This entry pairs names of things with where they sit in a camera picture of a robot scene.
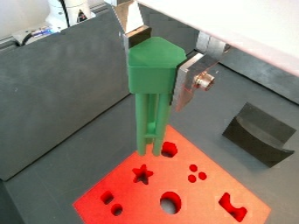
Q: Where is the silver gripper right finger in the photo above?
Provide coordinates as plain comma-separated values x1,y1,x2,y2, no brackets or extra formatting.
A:
173,31,230,111

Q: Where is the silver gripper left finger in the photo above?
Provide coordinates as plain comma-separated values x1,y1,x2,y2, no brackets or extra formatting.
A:
114,0,153,52

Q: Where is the green three prong peg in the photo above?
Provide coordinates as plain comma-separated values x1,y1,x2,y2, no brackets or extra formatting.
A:
127,37,186,156

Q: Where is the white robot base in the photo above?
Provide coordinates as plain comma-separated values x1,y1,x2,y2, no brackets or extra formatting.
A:
33,0,97,37

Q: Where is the black curved block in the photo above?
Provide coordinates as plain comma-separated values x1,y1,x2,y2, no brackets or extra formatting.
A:
223,102,297,167

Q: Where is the red shape sorter board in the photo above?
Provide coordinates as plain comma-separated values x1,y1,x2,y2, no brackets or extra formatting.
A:
74,127,271,224

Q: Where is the dark grey wall panel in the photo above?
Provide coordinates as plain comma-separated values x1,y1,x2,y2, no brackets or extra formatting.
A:
0,6,129,180

